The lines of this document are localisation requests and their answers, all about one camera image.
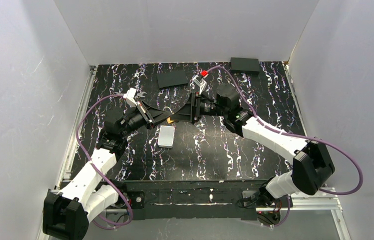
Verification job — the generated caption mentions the brass padlock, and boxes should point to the brass padlock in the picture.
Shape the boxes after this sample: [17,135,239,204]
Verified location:
[164,106,174,124]

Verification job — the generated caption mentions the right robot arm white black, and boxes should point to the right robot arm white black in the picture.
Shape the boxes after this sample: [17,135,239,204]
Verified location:
[170,83,335,205]

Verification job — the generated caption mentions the white network switch box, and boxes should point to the white network switch box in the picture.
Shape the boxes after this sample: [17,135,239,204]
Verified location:
[157,125,175,149]

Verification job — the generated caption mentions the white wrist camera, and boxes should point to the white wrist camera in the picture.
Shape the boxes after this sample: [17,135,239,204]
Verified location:
[193,70,208,95]
[122,88,137,108]

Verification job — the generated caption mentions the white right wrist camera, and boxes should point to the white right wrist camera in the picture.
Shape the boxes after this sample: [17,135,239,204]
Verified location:
[193,70,208,95]

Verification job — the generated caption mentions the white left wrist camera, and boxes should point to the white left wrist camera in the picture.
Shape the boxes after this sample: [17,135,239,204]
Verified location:
[122,88,137,108]

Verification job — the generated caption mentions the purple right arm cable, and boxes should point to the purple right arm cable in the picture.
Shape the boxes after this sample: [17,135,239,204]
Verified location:
[206,65,364,227]

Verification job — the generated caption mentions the black rectangular box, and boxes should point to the black rectangular box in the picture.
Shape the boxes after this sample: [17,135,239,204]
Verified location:
[230,57,262,75]

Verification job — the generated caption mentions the silver open-end wrench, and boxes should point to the silver open-end wrench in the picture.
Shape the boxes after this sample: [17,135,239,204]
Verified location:
[136,91,147,98]

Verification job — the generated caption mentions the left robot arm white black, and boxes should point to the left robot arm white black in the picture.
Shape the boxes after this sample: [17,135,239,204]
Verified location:
[42,100,171,240]

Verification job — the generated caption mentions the black flat pad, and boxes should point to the black flat pad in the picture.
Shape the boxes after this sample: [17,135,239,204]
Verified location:
[157,70,189,89]

